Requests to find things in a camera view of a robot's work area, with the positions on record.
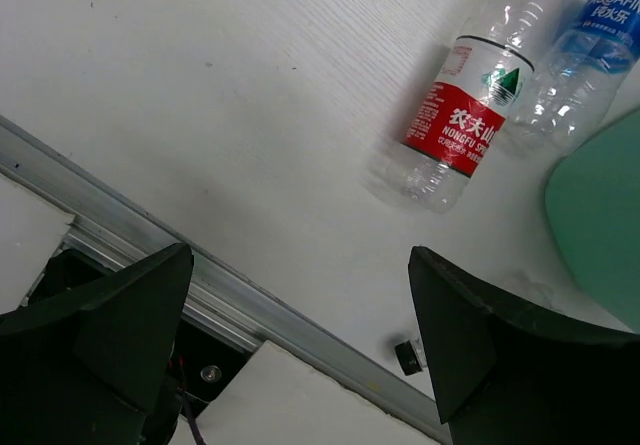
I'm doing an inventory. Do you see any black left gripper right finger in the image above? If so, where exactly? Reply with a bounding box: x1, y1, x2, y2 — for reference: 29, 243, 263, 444
408, 247, 639, 444

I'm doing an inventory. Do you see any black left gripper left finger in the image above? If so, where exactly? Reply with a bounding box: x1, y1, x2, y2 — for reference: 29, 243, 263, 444
1, 243, 194, 444

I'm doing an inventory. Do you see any blue label clear bottle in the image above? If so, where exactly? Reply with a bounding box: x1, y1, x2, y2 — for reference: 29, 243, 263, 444
501, 0, 639, 156

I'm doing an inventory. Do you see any red label clear bottle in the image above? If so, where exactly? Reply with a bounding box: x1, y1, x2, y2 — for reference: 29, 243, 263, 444
372, 0, 547, 213

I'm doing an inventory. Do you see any green plastic bin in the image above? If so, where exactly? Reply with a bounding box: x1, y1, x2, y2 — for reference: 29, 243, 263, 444
545, 110, 639, 332

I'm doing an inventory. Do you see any aluminium table rail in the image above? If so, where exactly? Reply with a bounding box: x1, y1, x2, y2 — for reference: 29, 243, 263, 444
1, 119, 452, 444

